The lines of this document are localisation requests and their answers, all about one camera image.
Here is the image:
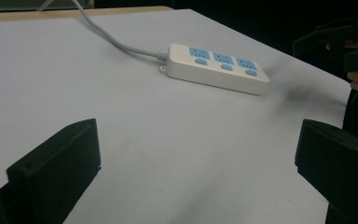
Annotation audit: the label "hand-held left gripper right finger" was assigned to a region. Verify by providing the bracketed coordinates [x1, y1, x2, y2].
[294, 119, 358, 224]

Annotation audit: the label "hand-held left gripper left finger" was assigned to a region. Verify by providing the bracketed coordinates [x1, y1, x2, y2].
[6, 118, 103, 224]

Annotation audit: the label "white power strip blue sockets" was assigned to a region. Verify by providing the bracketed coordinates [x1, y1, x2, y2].
[159, 42, 270, 97]

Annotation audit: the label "grey power strip cable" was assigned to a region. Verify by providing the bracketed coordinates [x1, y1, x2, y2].
[70, 0, 170, 62]

